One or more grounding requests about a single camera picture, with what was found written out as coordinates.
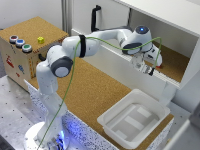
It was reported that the green button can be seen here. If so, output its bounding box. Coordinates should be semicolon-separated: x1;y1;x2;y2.
21;43;33;54

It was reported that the yellow block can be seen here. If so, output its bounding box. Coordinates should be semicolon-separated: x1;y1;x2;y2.
37;36;45;45

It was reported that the white plastic box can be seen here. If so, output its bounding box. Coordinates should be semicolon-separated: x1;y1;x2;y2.
96;88;171;150

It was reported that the white cabinet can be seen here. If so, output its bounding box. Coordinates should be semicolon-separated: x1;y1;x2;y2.
70;0;200;108

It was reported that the white sliding door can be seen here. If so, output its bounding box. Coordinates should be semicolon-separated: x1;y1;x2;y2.
71;0;132;35

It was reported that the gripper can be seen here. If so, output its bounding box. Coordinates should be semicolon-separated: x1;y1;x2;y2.
132;45;164;77

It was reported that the red button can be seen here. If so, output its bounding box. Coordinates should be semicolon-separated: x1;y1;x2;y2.
8;34;19;45

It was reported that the blue button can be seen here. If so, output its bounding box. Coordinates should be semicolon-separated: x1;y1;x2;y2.
14;38;26;49

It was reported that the wooden drawer box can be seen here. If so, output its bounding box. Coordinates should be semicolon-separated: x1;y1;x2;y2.
0;16;70;92

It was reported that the black door handle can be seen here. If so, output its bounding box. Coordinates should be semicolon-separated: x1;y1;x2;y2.
90;4;103;34

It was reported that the black drawer handle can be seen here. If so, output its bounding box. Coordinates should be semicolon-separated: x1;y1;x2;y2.
37;52;47;62

